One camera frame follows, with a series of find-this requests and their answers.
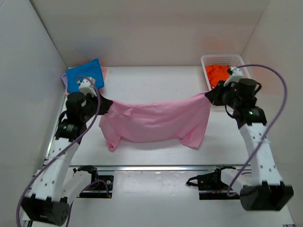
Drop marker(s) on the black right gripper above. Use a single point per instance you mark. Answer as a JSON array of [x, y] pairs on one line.
[[213, 95]]

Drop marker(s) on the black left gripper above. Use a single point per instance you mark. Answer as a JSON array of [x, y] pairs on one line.
[[105, 104]]

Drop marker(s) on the pink t shirt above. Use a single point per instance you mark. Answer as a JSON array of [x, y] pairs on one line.
[[184, 120]]

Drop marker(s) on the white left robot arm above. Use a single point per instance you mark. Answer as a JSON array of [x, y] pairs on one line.
[[47, 198]]

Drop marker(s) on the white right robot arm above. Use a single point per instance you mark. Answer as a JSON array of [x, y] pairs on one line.
[[258, 183]]

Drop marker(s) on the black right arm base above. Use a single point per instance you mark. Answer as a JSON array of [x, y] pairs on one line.
[[210, 186]]

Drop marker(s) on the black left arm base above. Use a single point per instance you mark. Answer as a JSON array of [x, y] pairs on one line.
[[101, 185]]

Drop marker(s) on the orange t shirt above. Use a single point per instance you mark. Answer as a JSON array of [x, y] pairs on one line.
[[215, 73]]

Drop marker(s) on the salmon folded t shirt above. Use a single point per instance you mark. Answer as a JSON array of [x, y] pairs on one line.
[[104, 72]]

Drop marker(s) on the white plastic basket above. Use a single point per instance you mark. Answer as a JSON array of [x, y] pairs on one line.
[[223, 59]]

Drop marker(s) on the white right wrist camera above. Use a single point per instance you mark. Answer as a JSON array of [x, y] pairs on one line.
[[235, 74]]

